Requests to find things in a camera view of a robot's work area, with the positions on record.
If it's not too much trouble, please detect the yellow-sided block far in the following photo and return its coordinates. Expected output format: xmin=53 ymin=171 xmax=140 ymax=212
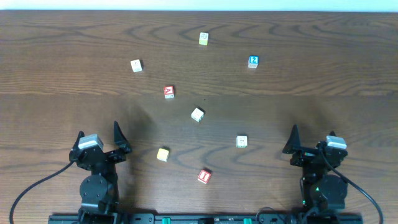
xmin=198 ymin=32 xmax=209 ymax=45

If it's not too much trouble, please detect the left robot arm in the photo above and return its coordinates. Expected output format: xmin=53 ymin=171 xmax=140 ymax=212
xmin=69 ymin=122 xmax=132 ymax=223

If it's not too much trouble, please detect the red letter I block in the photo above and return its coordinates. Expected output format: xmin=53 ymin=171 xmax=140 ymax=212
xmin=197 ymin=169 xmax=211 ymax=184

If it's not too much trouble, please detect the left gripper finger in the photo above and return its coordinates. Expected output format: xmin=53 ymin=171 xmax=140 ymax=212
xmin=114 ymin=121 xmax=132 ymax=153
xmin=73 ymin=131 xmax=85 ymax=149

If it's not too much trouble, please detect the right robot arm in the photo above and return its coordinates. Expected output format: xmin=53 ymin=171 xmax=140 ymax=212
xmin=282 ymin=124 xmax=348 ymax=223

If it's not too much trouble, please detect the left black cable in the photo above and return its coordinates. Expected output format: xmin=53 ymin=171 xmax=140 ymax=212
xmin=9 ymin=160 xmax=76 ymax=224

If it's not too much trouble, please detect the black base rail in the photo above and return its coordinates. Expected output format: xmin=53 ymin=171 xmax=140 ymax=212
xmin=48 ymin=212 xmax=364 ymax=224

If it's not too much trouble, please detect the red letter A block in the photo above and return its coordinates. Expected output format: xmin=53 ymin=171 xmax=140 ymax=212
xmin=164 ymin=85 xmax=175 ymax=99

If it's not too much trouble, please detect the black cable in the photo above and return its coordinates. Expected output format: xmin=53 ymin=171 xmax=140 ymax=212
xmin=320 ymin=149 xmax=384 ymax=224
xmin=9 ymin=160 xmax=76 ymax=224

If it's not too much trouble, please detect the plain wooden block left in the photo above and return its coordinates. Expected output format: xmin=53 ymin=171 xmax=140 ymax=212
xmin=130 ymin=59 xmax=142 ymax=73

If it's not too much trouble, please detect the blue number 2 block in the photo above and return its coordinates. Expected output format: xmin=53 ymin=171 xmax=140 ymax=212
xmin=248 ymin=55 xmax=259 ymax=68

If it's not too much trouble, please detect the right black cable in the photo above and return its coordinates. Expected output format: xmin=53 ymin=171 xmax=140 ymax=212
xmin=320 ymin=149 xmax=384 ymax=224

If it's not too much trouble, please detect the yellow block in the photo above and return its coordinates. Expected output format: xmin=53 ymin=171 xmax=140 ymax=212
xmin=157 ymin=148 xmax=170 ymax=162

